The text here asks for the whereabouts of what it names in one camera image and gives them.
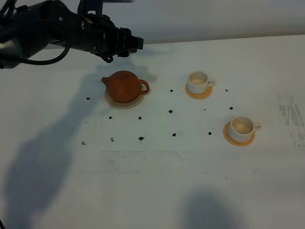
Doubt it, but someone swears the brown clay teapot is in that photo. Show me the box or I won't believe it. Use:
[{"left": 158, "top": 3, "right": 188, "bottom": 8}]
[{"left": 101, "top": 71, "right": 150, "bottom": 103}]

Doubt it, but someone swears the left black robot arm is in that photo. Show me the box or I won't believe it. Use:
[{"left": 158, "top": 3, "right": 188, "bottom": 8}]
[{"left": 0, "top": 0, "right": 143, "bottom": 69}]

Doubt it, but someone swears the beige teapot saucer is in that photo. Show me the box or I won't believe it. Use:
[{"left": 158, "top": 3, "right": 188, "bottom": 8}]
[{"left": 104, "top": 90, "right": 145, "bottom": 110}]

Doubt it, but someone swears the far orange coaster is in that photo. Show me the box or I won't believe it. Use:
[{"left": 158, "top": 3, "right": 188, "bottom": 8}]
[{"left": 185, "top": 84, "right": 213, "bottom": 100}]

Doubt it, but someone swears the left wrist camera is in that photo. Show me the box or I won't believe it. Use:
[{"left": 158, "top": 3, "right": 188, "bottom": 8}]
[{"left": 77, "top": 0, "right": 134, "bottom": 16}]

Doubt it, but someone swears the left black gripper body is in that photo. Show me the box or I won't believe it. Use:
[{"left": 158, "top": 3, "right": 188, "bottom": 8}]
[{"left": 81, "top": 14, "right": 119, "bottom": 55}]

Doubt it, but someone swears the near orange coaster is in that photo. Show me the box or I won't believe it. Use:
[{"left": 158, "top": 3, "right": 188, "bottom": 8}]
[{"left": 223, "top": 122, "right": 255, "bottom": 146}]

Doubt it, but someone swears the orange coaster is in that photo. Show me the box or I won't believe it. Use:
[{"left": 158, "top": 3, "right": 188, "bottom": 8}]
[
  {"left": 185, "top": 84, "right": 213, "bottom": 100},
  {"left": 223, "top": 122, "right": 255, "bottom": 146}
]

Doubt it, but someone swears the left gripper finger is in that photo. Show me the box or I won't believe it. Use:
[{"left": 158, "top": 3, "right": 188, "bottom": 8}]
[
  {"left": 117, "top": 28, "right": 143, "bottom": 50},
  {"left": 101, "top": 47, "right": 136, "bottom": 63}
]

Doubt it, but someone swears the near white teacup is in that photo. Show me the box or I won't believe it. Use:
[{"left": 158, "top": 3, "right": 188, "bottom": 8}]
[{"left": 229, "top": 116, "right": 262, "bottom": 142}]

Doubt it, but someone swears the far white teacup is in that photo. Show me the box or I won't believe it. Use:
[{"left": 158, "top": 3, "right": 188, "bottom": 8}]
[{"left": 187, "top": 71, "right": 216, "bottom": 94}]

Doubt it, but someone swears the white teacup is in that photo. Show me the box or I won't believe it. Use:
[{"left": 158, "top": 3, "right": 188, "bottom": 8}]
[
  {"left": 187, "top": 71, "right": 216, "bottom": 94},
  {"left": 229, "top": 116, "right": 262, "bottom": 142}
]

